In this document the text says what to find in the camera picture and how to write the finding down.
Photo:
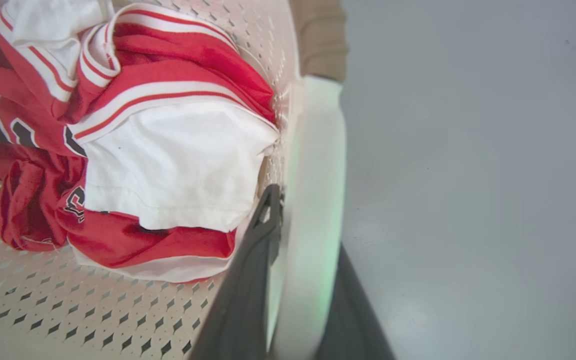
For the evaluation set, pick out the red and white sports jersey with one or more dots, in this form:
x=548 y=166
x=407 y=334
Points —
x=168 y=65

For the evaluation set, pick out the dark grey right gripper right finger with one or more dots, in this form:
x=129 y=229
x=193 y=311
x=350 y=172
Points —
x=353 y=315

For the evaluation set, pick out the white cloth garment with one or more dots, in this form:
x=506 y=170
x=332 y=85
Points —
x=178 y=165

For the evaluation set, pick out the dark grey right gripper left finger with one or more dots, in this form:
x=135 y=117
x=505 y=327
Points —
x=240 y=300

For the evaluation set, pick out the white perforated plastic laundry basket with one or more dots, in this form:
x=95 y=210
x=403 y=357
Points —
x=313 y=200

